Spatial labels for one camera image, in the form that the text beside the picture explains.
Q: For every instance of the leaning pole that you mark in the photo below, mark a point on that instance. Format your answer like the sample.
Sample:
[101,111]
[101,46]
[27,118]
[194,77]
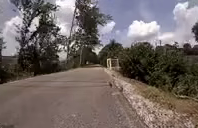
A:
[71,33]

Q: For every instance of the grey asphalt road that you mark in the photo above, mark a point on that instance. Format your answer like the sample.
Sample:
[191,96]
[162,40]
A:
[67,100]

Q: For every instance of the pale gravel strip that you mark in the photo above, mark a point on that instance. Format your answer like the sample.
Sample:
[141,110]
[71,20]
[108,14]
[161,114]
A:
[143,105]

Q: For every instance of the row of bushes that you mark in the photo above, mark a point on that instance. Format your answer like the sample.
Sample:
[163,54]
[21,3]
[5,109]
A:
[160,68]

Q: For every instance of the row of trees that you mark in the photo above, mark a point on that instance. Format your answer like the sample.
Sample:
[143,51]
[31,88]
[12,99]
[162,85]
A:
[37,43]

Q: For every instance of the dry grass verge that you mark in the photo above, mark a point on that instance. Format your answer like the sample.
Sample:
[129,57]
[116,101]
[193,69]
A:
[183,105]

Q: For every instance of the white frame structure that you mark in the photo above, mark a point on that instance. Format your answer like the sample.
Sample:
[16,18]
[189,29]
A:
[112,63]

